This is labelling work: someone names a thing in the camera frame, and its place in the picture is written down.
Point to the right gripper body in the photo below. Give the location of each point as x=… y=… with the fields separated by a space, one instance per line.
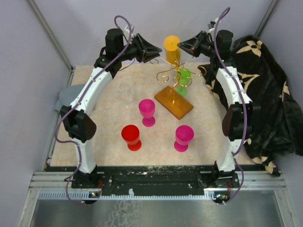
x=206 y=48

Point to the magenta wine glass rear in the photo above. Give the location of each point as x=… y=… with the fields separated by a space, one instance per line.
x=147 y=111

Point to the magenta wine glass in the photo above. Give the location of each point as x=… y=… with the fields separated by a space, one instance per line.
x=147 y=111
x=183 y=136

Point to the clear wine glass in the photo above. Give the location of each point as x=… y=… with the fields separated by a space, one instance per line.
x=126 y=94

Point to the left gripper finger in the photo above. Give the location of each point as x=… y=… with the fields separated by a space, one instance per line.
x=148 y=47
x=150 y=57

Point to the magenta wine glass front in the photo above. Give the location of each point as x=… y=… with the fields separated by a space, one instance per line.
x=183 y=136

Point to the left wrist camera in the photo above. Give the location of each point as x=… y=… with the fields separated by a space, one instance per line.
x=129 y=30

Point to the red plastic wine glass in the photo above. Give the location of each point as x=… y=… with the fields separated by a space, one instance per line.
x=131 y=135

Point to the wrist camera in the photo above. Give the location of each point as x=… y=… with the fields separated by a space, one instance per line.
x=129 y=30
x=212 y=24

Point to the gold wire wine glass rack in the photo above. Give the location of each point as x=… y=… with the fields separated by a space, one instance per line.
x=177 y=105

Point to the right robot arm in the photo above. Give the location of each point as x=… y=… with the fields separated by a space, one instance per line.
x=241 y=112

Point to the green plastic wine glass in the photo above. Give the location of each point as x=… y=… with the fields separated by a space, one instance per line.
x=184 y=81

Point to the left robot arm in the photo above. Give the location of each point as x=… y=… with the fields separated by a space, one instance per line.
x=76 y=115

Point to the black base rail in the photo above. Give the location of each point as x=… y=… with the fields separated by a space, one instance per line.
x=156 y=180

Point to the black floral blanket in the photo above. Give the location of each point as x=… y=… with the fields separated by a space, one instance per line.
x=278 y=128

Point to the grey cloth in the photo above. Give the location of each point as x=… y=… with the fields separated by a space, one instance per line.
x=67 y=95

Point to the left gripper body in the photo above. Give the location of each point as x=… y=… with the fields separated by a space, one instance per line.
x=136 y=50

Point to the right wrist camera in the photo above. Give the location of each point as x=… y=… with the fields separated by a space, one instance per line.
x=212 y=24

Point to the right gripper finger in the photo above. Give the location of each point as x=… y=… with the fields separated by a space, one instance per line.
x=194 y=53
x=191 y=44

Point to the orange plastic wine glass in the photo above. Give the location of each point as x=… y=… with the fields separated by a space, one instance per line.
x=171 y=48

